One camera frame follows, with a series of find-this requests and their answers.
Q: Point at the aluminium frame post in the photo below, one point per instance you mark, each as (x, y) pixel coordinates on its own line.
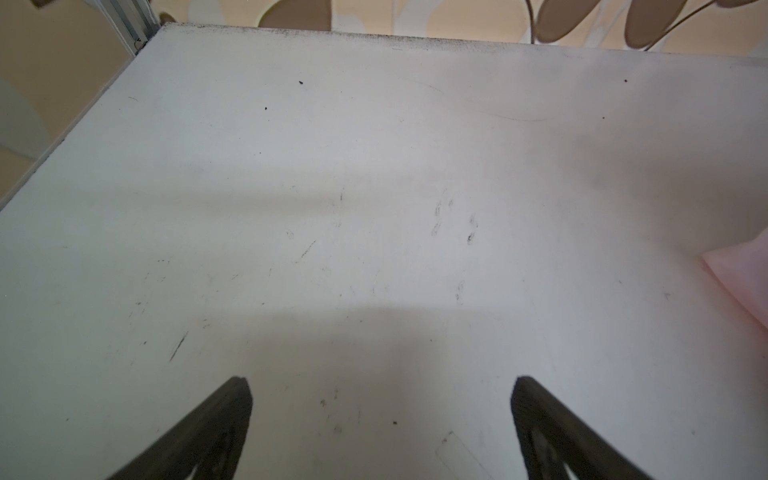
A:
(133, 20)

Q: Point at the pink plastic bag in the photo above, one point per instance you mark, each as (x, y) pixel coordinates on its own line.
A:
(742, 271)

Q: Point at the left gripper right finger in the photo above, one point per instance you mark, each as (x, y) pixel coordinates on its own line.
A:
(555, 442)

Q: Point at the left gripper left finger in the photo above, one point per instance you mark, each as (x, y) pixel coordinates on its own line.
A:
(206, 444)

